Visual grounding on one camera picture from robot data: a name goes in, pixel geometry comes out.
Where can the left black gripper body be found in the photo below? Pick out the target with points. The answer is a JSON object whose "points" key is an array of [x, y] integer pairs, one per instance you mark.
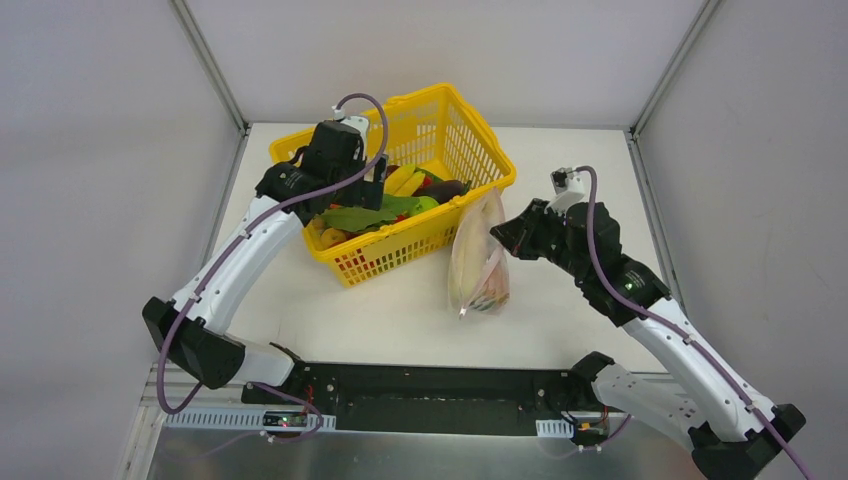
{"points": [[361, 192]]}

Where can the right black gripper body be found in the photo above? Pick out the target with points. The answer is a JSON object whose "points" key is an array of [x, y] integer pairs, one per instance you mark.
{"points": [[532, 234]]}

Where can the yellow banana bunch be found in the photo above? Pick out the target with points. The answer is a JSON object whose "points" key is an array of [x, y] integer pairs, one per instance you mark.
{"points": [[404, 180]]}

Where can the white radish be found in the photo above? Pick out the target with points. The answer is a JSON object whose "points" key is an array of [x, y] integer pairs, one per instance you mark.
{"points": [[470, 253]]}

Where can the clear zip top bag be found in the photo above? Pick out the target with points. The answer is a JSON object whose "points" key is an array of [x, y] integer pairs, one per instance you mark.
{"points": [[498, 255]]}

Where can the toy pineapple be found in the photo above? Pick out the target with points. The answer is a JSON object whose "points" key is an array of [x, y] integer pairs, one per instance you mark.
{"points": [[492, 294]]}

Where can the green apple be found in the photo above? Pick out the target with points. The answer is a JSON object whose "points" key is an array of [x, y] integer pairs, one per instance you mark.
{"points": [[424, 203]]}

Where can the purple eggplant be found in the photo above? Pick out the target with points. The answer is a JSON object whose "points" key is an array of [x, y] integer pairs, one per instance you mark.
{"points": [[443, 191]]}

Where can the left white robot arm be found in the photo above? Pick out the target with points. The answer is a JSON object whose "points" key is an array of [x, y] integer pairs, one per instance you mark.
{"points": [[191, 327]]}

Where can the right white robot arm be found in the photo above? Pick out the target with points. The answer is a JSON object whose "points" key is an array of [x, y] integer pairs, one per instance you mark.
{"points": [[730, 430]]}

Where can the green leafy vegetable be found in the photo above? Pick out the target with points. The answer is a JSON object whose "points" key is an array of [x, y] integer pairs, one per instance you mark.
{"points": [[358, 219]]}

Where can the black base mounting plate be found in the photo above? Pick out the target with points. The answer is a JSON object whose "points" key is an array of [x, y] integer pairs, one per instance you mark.
{"points": [[436, 400]]}

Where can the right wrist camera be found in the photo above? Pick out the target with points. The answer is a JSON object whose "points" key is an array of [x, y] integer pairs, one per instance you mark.
{"points": [[569, 189]]}

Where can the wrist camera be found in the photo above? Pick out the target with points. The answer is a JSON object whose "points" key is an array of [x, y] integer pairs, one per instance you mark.
{"points": [[360, 123], [569, 189]]}

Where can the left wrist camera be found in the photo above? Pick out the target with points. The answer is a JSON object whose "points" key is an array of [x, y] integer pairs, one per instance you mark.
{"points": [[360, 123]]}

